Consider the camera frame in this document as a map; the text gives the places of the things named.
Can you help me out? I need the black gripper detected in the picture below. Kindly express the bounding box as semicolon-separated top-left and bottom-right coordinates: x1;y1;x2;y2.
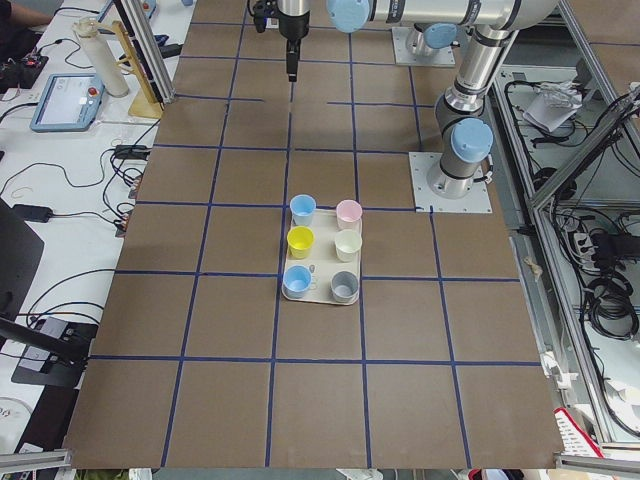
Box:
277;0;310;82

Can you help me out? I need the blue plastic cup near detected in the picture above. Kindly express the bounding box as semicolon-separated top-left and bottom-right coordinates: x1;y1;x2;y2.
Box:
289;194;316;226

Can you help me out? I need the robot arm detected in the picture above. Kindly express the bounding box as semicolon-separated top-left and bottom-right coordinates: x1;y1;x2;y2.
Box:
325;0;557;199
405;23;458;57

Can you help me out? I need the cream serving tray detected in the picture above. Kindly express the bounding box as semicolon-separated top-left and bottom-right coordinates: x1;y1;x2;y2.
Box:
281;210;362;305

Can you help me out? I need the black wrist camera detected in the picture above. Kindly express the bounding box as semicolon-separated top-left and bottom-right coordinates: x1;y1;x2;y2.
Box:
250;0;278;33

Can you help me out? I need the black power adapter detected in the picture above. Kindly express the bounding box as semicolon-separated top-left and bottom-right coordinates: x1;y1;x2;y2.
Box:
12;204;54;223

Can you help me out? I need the wooden mug tree stand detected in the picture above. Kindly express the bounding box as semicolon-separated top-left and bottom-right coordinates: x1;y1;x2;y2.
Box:
110;20;163;119

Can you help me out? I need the pale green plastic cup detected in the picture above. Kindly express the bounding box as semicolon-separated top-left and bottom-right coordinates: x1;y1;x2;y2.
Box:
334;229;362;262

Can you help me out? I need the blue teach pendant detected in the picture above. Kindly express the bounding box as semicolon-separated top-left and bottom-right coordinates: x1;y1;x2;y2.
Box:
30;73;104;133

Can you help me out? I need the white cardboard tube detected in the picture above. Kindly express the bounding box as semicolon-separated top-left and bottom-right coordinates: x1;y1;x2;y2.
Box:
72;17;129;98

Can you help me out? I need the blue plastic cup far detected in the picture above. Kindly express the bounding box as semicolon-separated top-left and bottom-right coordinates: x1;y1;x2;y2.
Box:
282;265;312;300

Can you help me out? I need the grey plastic cup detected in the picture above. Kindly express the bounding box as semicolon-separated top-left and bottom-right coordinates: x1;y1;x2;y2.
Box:
330;271;359;304

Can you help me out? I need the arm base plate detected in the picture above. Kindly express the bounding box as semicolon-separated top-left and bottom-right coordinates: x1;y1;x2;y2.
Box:
409;152;493;214
392;23;457;68

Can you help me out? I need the yellow plastic cup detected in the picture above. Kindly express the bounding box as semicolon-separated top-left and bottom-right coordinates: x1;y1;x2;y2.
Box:
286;226;315;259

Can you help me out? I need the pink plastic cup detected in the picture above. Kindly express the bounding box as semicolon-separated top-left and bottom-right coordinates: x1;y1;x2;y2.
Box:
335;199;363;230

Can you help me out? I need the blue plastic cup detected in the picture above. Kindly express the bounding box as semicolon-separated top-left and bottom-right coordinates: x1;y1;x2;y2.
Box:
289;194;316;226
282;265;312;300

